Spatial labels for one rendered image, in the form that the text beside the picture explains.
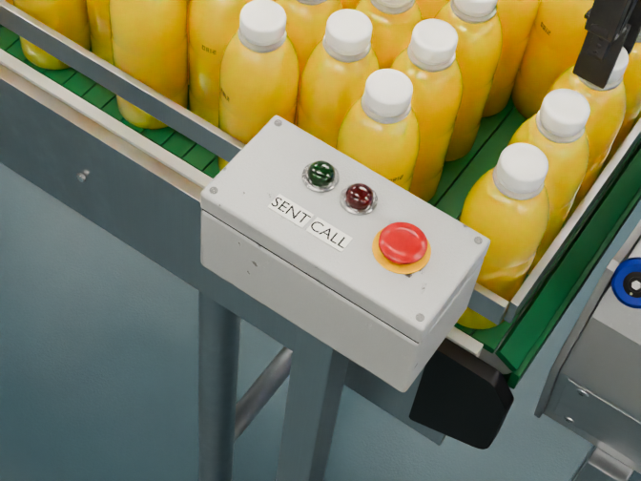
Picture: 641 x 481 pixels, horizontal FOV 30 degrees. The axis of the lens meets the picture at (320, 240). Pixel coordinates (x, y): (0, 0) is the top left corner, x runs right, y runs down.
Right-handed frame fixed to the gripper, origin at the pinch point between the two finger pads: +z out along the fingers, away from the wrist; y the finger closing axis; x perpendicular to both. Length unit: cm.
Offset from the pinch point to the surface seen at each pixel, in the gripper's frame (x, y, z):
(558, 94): 1.0, -6.6, 2.1
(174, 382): 47, -2, 113
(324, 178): 11.1, -26.0, 1.7
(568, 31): 5.4, 7.4, 9.0
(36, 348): 69, -11, 113
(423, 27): 13.8, -7.3, 2.1
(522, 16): 9.6, 5.5, 8.2
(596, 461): -17, -7, 50
